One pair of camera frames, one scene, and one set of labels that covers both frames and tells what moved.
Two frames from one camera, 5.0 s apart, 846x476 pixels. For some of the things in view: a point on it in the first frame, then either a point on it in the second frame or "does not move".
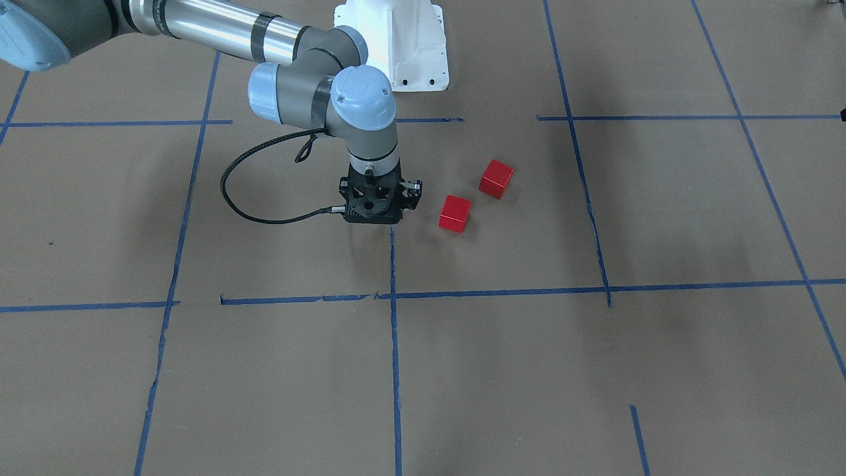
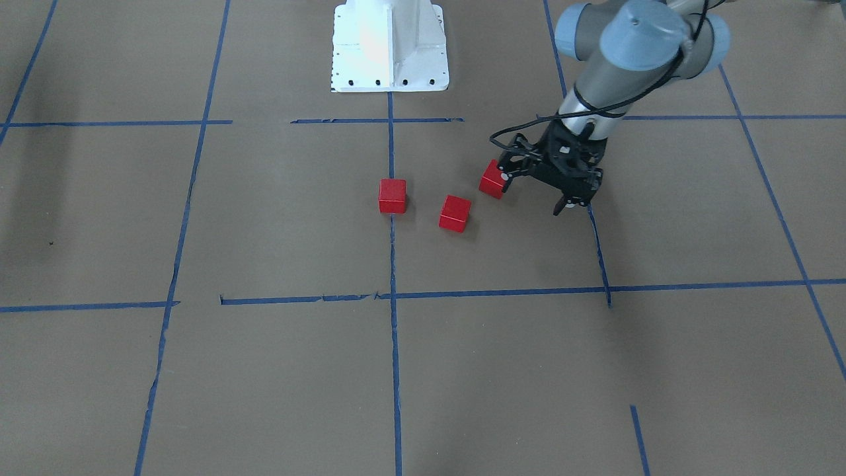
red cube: (454, 213) does not move
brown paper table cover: (628, 259) does not move
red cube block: (496, 179) does not move
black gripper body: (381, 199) -> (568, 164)
